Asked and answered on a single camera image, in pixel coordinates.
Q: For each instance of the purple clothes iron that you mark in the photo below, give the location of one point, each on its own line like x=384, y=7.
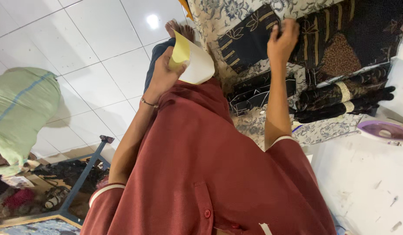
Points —
x=384, y=132

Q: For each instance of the white tape strip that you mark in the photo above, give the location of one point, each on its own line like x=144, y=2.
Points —
x=265, y=229

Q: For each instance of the green woven sack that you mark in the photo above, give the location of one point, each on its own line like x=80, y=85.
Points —
x=20, y=111

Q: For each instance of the folded black white-lined cloth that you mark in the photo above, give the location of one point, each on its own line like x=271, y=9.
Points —
x=253, y=96

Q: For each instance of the red polo shirt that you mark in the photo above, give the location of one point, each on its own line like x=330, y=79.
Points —
x=204, y=169

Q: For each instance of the rolled black cloth paper band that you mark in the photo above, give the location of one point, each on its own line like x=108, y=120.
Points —
x=332, y=93
x=332, y=109

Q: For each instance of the orange cloth corner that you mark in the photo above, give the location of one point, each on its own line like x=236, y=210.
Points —
x=187, y=8

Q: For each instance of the blue pen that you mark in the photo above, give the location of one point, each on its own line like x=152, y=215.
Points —
x=297, y=128

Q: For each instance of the person's bare feet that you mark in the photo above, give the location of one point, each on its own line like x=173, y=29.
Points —
x=180, y=30

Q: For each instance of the blue jeans leg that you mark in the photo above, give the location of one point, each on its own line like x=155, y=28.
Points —
x=155, y=62

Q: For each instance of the blue metal frame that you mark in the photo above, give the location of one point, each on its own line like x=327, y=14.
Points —
x=75, y=186

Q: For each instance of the yellow and white paper sheet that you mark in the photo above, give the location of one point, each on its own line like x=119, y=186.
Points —
x=198, y=63

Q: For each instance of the cream floral table cover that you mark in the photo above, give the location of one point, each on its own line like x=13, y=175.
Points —
x=217, y=19

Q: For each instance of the dark brown batik cloth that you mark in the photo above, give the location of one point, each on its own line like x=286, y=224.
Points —
x=345, y=36

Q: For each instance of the person's left hand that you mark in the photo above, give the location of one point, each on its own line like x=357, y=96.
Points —
x=159, y=78

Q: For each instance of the person's right hand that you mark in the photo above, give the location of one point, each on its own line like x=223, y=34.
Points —
x=281, y=44

